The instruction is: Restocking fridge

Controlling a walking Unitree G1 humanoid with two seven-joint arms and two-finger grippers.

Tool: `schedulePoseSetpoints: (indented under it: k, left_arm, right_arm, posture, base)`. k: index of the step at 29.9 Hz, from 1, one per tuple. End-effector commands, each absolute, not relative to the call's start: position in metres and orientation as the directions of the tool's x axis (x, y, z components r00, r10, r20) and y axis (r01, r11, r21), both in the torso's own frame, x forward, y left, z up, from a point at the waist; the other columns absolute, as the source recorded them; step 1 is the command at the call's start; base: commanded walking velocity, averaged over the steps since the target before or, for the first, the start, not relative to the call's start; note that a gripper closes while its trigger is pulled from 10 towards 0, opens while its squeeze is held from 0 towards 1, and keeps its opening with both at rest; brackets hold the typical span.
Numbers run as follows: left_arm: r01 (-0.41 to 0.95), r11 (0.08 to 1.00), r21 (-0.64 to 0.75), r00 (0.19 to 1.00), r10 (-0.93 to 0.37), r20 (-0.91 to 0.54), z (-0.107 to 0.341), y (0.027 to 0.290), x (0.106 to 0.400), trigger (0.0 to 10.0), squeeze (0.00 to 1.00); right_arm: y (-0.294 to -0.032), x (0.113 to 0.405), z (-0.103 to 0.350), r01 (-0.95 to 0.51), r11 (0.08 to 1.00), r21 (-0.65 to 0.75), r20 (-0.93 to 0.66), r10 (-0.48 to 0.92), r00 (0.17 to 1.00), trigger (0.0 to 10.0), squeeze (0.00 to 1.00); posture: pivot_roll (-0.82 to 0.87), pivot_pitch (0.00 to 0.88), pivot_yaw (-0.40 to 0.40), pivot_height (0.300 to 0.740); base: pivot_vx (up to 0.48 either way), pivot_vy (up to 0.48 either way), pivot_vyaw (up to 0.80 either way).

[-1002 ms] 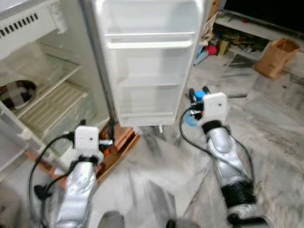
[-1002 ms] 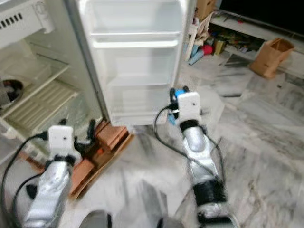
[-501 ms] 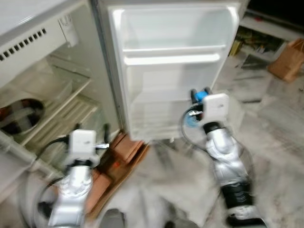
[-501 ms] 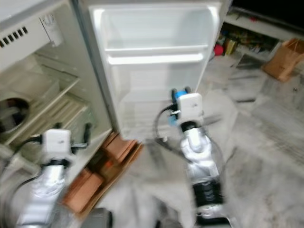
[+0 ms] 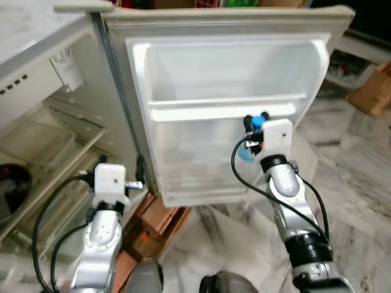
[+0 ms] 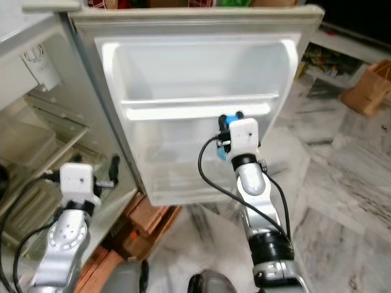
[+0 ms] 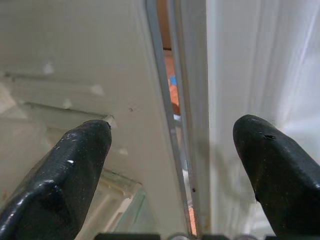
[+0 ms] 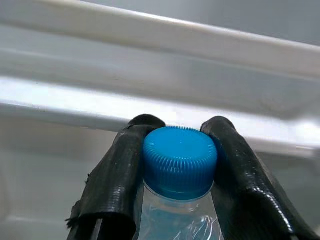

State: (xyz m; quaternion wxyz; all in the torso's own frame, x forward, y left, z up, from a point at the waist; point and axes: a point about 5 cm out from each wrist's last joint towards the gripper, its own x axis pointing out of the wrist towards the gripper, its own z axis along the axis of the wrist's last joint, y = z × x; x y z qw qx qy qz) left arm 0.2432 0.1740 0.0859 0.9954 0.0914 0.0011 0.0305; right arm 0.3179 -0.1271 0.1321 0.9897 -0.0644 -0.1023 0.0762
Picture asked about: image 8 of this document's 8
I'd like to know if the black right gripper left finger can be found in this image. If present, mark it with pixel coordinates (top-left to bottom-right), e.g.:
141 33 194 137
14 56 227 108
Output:
65 114 166 240

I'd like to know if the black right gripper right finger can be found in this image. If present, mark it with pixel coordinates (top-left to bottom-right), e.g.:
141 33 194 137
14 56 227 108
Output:
200 116 320 240

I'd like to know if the clear bottle with blue cap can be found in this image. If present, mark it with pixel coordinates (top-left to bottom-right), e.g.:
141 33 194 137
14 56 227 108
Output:
132 126 226 240

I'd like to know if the silver mini fridge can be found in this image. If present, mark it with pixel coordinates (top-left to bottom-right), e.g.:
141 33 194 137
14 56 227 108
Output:
0 0 320 240

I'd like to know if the white fridge shelf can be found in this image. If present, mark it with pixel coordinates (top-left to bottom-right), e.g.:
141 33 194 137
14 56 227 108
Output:
0 0 320 81
0 76 320 153

